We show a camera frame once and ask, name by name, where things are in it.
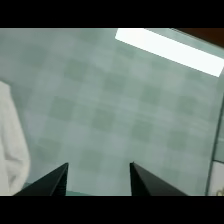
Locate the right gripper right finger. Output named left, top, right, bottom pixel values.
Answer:
left=129, top=161, right=188, bottom=197

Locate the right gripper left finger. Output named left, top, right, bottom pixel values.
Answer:
left=14, top=162, right=70, bottom=197

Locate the white shirt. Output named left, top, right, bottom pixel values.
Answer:
left=0, top=80, right=32, bottom=197

